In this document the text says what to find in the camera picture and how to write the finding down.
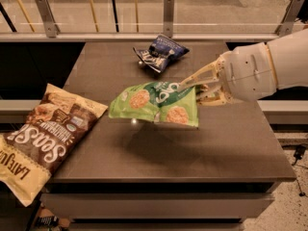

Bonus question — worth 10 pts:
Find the black power adapter with cable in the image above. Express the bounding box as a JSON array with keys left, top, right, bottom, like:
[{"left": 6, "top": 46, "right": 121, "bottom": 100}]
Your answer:
[{"left": 292, "top": 144, "right": 307, "bottom": 197}]

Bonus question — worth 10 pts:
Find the green rice chip bag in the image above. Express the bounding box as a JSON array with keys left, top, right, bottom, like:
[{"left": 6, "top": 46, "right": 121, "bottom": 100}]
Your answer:
[{"left": 109, "top": 82, "right": 199, "bottom": 127}]

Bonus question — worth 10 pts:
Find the small black object under table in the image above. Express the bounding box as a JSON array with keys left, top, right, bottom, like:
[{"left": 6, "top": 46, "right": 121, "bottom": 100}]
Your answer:
[{"left": 35, "top": 216, "right": 59, "bottom": 227}]

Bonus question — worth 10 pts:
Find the grey drawer cabinet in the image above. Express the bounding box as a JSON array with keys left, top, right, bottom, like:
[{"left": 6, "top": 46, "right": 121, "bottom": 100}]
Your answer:
[{"left": 41, "top": 42, "right": 295, "bottom": 230}]

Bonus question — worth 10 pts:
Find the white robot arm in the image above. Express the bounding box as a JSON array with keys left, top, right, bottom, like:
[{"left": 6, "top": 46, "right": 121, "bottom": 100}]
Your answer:
[{"left": 178, "top": 30, "right": 308, "bottom": 106}]

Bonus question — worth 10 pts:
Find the glass railing with metal posts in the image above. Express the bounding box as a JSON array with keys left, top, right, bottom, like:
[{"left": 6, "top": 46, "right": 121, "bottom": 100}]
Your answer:
[{"left": 0, "top": 0, "right": 308, "bottom": 43}]

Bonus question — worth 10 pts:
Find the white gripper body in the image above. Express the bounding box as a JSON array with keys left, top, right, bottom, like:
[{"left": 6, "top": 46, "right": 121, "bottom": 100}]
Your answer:
[{"left": 219, "top": 42, "right": 276, "bottom": 101}]

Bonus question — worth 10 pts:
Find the brown multigrain chip bag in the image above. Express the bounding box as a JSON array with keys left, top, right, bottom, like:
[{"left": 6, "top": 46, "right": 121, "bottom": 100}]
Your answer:
[{"left": 0, "top": 84, "right": 108, "bottom": 207}]

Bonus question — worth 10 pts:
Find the blue chip bag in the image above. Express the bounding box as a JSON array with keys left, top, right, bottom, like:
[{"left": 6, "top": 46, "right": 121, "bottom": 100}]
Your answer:
[{"left": 133, "top": 35, "right": 190, "bottom": 73}]

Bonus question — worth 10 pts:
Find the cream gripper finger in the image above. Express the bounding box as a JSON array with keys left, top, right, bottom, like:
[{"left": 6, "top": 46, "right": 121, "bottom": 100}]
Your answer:
[
  {"left": 195, "top": 85, "right": 233, "bottom": 106},
  {"left": 177, "top": 60, "right": 221, "bottom": 91}
]

